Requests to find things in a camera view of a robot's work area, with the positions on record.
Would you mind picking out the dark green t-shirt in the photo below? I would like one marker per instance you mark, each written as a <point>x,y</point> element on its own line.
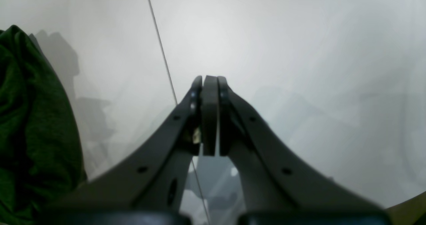
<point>40,150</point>

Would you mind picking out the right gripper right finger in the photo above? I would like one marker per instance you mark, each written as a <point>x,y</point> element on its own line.
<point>279,188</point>

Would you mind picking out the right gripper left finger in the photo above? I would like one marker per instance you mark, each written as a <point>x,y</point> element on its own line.
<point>147,187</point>

